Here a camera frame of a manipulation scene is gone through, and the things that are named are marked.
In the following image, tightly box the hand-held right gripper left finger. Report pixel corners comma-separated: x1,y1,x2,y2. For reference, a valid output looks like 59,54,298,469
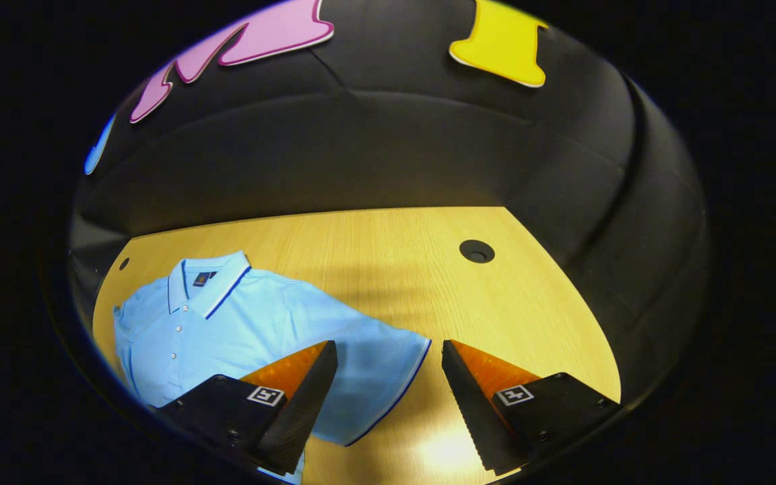
156,340,339,476

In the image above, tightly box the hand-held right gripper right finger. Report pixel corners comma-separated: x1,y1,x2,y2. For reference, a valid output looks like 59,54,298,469
441,339,622,474

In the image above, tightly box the light blue T-shirt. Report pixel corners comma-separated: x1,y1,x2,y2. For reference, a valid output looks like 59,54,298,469
113,251,432,485

